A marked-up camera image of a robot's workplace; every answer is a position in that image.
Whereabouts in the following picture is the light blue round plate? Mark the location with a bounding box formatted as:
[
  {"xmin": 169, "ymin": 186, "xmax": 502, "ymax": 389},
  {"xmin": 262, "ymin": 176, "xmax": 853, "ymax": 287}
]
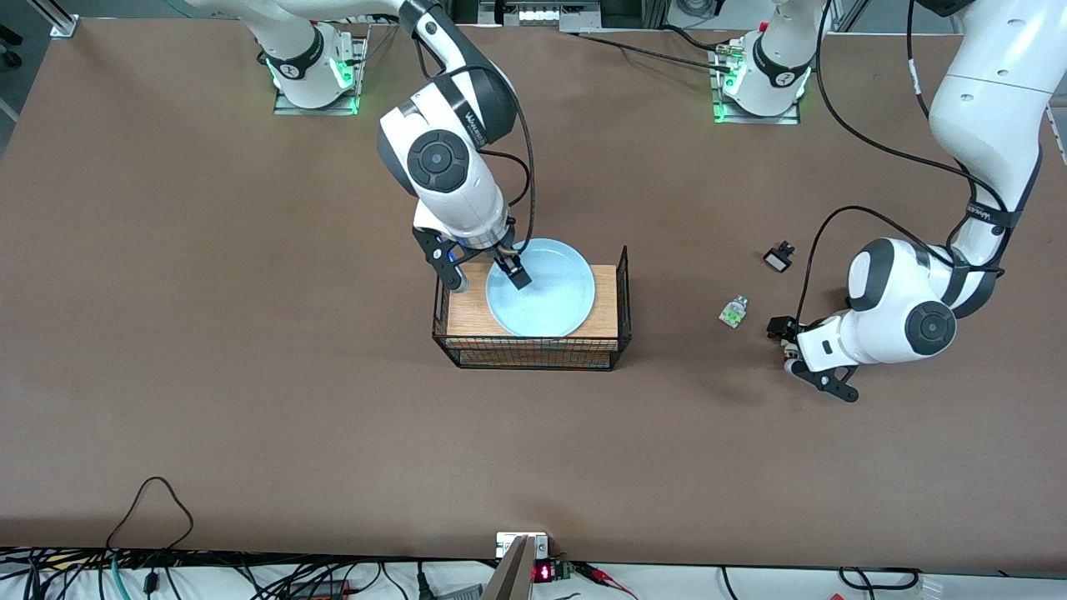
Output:
[{"xmin": 486, "ymin": 238, "xmax": 596, "ymax": 338}]

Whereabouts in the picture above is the wooden board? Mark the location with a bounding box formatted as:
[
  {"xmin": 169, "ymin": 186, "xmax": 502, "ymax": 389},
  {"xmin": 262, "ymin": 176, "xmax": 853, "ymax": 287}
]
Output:
[{"xmin": 448, "ymin": 263, "xmax": 619, "ymax": 340}]

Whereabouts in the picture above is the red clip lead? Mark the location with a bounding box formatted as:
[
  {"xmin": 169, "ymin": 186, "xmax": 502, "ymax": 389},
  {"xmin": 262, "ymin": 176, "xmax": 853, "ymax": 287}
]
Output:
[{"xmin": 574, "ymin": 562, "xmax": 639, "ymax": 600}]

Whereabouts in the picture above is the black wire basket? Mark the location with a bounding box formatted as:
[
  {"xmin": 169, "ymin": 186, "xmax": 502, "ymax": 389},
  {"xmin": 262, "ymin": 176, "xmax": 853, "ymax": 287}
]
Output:
[{"xmin": 432, "ymin": 242, "xmax": 632, "ymax": 373}]

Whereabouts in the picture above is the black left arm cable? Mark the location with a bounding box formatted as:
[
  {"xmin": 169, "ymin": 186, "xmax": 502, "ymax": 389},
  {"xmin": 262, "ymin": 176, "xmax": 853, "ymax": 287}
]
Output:
[{"xmin": 796, "ymin": 0, "xmax": 1009, "ymax": 326}]

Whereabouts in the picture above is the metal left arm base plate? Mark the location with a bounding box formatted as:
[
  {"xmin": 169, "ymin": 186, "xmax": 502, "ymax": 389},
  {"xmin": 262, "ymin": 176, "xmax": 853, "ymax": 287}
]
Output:
[{"xmin": 709, "ymin": 42, "xmax": 803, "ymax": 126}]

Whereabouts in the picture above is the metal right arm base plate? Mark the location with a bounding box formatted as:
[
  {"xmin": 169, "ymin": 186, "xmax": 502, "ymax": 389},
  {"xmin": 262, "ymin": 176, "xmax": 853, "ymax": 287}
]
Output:
[{"xmin": 273, "ymin": 33, "xmax": 368, "ymax": 116}]

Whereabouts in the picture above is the aluminium frame structure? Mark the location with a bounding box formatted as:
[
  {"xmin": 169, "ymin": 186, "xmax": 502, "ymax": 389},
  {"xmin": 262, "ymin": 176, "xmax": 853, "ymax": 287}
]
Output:
[{"xmin": 423, "ymin": 0, "xmax": 668, "ymax": 33}]

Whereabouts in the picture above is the black cable on table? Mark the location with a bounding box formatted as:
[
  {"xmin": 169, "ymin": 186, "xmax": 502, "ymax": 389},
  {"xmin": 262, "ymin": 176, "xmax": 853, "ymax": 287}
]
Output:
[{"xmin": 560, "ymin": 25, "xmax": 743, "ymax": 76}]

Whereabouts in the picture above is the black coiled cable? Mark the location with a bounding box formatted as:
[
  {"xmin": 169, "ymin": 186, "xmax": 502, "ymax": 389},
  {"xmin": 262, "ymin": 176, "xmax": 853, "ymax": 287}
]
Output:
[{"xmin": 838, "ymin": 567, "xmax": 922, "ymax": 591}]

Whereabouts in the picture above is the small silver bracket box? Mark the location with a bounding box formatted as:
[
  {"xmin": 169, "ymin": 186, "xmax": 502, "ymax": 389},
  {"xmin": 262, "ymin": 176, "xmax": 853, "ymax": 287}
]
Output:
[{"xmin": 496, "ymin": 532, "xmax": 551, "ymax": 561}]

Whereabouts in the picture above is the grey metal post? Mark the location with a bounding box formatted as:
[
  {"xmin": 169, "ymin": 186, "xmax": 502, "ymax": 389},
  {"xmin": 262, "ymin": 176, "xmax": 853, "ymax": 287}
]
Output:
[{"xmin": 479, "ymin": 536, "xmax": 536, "ymax": 600}]

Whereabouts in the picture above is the aluminium edge rail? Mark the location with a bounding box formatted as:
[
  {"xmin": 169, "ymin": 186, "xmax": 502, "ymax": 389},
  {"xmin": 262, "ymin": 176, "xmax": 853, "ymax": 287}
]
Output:
[{"xmin": 1044, "ymin": 104, "xmax": 1067, "ymax": 163}]

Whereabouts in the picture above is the black looped thin cable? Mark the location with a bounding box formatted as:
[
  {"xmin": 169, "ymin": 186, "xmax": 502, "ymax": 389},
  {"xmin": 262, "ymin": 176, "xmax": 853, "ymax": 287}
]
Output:
[{"xmin": 107, "ymin": 477, "xmax": 194, "ymax": 553}]

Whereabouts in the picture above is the silver table corner bracket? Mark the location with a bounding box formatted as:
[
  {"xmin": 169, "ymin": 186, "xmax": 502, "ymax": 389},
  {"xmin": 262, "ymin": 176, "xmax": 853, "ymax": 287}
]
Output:
[{"xmin": 29, "ymin": 0, "xmax": 80, "ymax": 39}]

